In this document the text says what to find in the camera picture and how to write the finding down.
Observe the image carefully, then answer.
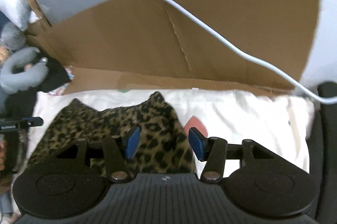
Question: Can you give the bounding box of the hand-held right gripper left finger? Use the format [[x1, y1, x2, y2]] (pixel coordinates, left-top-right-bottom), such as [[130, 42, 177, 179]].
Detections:
[[55, 127, 141, 184]]

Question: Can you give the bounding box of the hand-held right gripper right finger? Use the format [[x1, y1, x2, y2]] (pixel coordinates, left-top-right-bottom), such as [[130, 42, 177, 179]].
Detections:
[[188, 127, 275, 184]]

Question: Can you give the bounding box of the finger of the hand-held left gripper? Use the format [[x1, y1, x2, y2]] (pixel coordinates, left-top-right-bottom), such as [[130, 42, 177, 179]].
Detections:
[[22, 117, 44, 127]]

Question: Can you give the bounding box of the leopard print garment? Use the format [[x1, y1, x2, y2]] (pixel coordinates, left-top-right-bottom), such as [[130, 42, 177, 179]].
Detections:
[[28, 91, 197, 178]]

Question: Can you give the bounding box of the grey neck pillow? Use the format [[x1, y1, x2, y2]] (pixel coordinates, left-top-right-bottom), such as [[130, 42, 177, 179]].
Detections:
[[0, 46, 49, 94]]

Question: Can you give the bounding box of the cream bear print bed sheet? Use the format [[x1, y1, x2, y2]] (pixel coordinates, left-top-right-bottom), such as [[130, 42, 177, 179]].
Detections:
[[34, 88, 316, 172]]

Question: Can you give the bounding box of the large flat cardboard sheet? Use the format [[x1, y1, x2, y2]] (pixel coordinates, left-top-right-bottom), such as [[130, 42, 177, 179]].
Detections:
[[25, 0, 322, 95]]

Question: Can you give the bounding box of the black folded garment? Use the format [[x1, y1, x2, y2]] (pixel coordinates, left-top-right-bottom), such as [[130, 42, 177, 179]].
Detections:
[[307, 82, 337, 216]]

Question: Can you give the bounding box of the white cable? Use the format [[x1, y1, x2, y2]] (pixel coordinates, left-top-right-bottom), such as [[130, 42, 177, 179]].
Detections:
[[138, 0, 337, 105]]

